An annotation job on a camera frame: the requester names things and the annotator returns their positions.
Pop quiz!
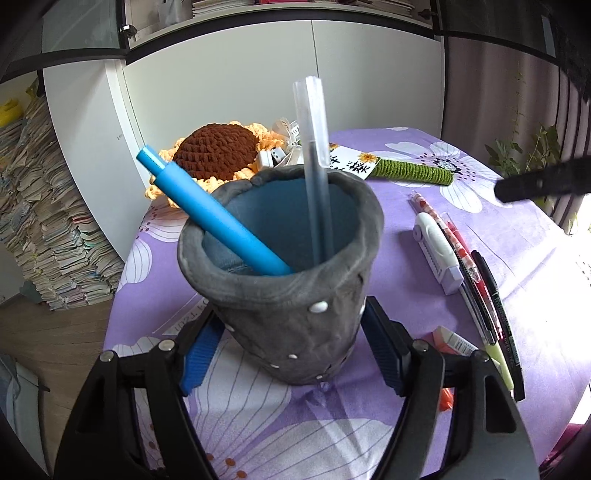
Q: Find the grey clay pen holder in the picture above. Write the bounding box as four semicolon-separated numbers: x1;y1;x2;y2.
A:
177;165;385;385

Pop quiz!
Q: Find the blue pen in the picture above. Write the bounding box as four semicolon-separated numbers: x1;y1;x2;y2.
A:
136;146;294;276

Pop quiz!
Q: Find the translucent grey gel pen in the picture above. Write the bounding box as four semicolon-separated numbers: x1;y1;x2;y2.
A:
293;76;335;265

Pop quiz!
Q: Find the orange marker pen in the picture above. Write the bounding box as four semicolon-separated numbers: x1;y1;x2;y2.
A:
439;388;454;412

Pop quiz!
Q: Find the green potted plant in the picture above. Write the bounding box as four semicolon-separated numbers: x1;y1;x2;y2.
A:
484;124;578;232

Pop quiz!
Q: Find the black marker pen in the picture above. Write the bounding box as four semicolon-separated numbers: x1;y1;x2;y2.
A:
471;250;526;402

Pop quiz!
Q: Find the yellow-green highlighter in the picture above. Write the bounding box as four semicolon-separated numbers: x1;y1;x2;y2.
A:
484;343;514;394

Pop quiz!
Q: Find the grey upholstered seat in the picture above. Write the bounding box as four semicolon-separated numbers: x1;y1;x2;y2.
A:
1;354;43;455

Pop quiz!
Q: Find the purple floral tablecloth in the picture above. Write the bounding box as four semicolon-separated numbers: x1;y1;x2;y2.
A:
105;127;590;479

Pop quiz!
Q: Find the red pen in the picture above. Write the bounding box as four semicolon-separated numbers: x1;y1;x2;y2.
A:
446;216;504;339

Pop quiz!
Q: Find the small white correction pen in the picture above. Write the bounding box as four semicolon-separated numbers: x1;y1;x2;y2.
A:
433;326;478;357

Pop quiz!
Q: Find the grey curtain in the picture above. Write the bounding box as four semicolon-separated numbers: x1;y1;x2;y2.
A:
440;32;591;236

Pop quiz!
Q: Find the pink patterned pen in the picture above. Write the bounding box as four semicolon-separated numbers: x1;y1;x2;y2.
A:
411;192;500;343

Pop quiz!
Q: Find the right glass cabinet door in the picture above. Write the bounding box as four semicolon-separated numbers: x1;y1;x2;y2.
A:
436;0;590;67

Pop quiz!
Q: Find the glass cabinet door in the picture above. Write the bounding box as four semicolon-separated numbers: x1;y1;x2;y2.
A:
1;0;136;82
436;0;590;67

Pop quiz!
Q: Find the white correction tape dispenser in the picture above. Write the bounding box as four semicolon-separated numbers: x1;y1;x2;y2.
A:
413;212;463;295

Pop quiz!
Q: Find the tall pile of books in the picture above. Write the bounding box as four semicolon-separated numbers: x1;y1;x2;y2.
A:
1;97;123;310

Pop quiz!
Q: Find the green crocheted stem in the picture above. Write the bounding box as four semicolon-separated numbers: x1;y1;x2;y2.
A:
369;159;454;186

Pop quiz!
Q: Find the white flower gift tag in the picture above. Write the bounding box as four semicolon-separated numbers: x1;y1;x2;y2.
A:
329;146;380;180

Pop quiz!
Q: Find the crocheted sunflower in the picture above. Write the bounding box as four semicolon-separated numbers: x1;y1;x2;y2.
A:
159;121;287;193

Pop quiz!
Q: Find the yellow plush toy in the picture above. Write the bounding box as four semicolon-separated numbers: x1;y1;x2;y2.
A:
0;98;23;128

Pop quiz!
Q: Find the white bookshelf cabinet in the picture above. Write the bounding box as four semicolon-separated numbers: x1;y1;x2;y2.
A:
43;4;445;257

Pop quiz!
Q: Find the left glass cabinet door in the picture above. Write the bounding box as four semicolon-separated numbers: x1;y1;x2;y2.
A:
1;0;136;82

